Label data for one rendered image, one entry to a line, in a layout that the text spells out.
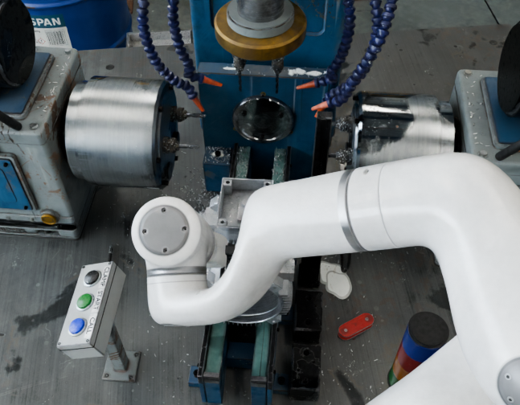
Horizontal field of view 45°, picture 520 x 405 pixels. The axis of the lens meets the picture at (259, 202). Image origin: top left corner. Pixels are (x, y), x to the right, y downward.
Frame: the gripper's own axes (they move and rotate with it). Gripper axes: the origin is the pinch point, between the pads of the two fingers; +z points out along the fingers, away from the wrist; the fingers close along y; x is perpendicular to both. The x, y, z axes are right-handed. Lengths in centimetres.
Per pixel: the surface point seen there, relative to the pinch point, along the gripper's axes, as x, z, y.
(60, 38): 96, 143, -90
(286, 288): -4.8, 11.8, 14.7
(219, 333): -14.4, 21.8, 1.9
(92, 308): -11.2, 6.0, -19.4
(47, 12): 102, 131, -92
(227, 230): 4.8, 7.7, 3.3
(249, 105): 37, 35, 3
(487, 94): 39, 24, 54
